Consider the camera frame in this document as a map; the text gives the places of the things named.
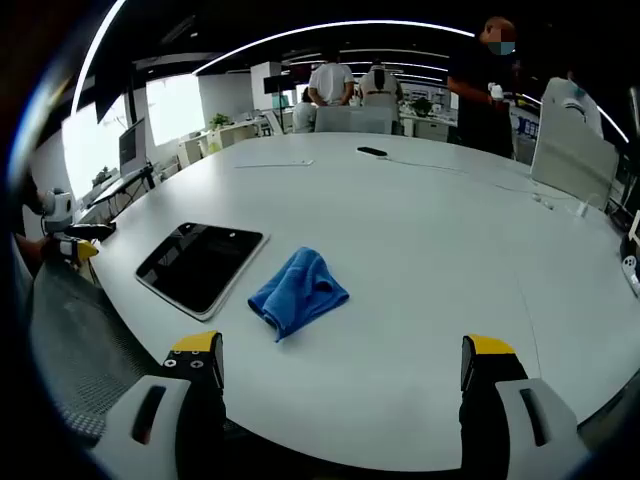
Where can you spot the white flat ruler strip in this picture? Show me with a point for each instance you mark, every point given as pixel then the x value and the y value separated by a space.
pixel 275 163

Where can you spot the potted green plant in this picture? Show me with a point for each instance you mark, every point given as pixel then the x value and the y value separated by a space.
pixel 422 106
pixel 220 120

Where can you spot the computer monitor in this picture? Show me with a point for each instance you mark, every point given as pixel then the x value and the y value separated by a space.
pixel 132 147

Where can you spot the curved ceiling light strip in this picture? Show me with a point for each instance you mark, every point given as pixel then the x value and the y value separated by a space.
pixel 325 27
pixel 90 55

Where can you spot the black tablet with white frame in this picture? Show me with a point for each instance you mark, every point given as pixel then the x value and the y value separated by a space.
pixel 200 270

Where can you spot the grey chair backs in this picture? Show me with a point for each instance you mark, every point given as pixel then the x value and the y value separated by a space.
pixel 352 120

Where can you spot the white earbuds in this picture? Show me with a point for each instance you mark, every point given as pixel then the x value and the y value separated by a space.
pixel 542 200

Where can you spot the white power strip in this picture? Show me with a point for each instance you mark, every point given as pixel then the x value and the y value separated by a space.
pixel 631 265

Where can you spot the blue cleaning cloth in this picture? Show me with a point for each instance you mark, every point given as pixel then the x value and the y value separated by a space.
pixel 300 285

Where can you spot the white chair back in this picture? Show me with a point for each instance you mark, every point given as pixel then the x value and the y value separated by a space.
pixel 570 170

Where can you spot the grey mesh office chair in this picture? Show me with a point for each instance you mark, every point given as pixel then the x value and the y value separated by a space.
pixel 100 340

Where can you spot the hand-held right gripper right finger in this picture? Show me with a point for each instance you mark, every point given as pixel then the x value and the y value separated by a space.
pixel 525 435

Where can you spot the white charger plug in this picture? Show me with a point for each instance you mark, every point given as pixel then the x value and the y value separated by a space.
pixel 581 209

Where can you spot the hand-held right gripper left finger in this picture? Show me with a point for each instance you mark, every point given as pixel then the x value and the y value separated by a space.
pixel 150 440

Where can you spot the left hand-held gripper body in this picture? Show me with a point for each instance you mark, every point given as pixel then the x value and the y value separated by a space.
pixel 57 207

